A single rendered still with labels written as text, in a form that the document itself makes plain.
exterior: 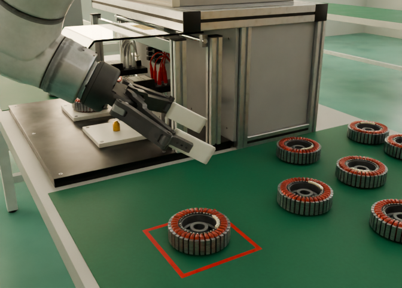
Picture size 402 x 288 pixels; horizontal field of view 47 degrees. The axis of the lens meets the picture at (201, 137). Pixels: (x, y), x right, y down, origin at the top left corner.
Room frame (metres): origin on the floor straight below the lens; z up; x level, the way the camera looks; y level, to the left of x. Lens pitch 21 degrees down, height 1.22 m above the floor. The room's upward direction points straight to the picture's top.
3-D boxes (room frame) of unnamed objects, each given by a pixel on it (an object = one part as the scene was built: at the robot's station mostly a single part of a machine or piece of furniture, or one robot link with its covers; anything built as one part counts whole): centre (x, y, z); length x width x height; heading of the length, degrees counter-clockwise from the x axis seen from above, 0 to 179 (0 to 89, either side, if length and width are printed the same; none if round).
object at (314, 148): (1.09, -0.25, 0.77); 0.11 x 0.11 x 0.04
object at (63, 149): (1.31, 0.28, 0.76); 0.64 x 0.47 x 0.02; 30
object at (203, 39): (1.39, 0.14, 1.04); 0.62 x 0.02 x 0.03; 30
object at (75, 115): (1.41, 0.36, 0.78); 0.15 x 0.15 x 0.01; 30
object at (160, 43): (1.35, 0.21, 1.03); 0.62 x 0.01 x 0.03; 30
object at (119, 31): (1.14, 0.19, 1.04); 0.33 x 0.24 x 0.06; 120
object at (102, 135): (1.20, 0.24, 0.78); 0.15 x 0.15 x 0.01; 30
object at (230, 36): (1.43, 0.08, 0.92); 0.66 x 0.01 x 0.30; 30
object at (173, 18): (1.46, 0.02, 1.09); 0.68 x 0.44 x 0.05; 30
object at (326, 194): (0.84, -0.21, 0.77); 0.11 x 0.11 x 0.04
